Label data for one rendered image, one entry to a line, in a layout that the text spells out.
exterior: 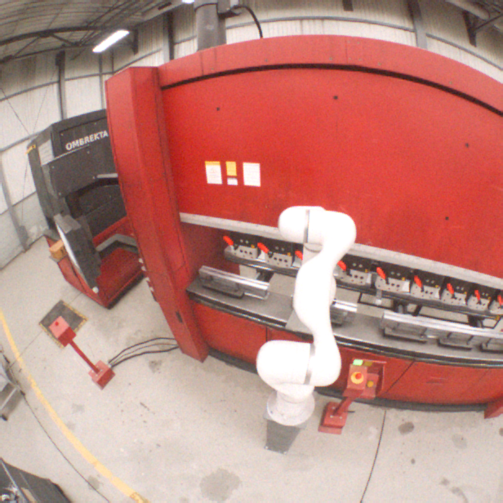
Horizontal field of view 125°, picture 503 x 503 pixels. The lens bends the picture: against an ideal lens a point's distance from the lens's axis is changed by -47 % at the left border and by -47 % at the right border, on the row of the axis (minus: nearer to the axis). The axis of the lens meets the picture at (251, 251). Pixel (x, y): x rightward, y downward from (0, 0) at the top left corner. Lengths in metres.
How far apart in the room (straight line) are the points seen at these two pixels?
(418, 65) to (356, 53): 0.24
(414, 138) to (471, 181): 0.31
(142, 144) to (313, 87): 0.83
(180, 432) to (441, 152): 2.37
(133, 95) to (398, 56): 1.14
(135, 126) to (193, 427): 2.08
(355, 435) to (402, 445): 0.46
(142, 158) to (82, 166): 0.31
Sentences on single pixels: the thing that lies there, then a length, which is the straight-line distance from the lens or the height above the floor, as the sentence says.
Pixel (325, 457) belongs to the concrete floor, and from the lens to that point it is 2.01.
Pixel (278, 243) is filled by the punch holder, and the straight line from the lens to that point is 1.21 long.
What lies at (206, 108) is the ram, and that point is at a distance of 1.18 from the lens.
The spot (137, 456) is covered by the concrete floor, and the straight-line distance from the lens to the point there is 2.21.
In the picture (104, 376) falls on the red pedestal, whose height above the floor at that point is 0.09.
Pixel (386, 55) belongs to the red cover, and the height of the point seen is 2.23.
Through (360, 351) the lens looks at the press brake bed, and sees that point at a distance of 1.49.
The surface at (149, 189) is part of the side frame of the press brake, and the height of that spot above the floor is 1.63.
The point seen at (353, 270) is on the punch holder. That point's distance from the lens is 1.19.
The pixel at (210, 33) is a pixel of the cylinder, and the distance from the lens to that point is 1.33.
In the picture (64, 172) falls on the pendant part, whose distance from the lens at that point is 1.22.
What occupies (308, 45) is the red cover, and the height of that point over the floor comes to 2.25.
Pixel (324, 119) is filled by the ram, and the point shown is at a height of 1.93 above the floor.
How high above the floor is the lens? 1.96
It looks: 34 degrees down
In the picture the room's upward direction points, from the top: 4 degrees counter-clockwise
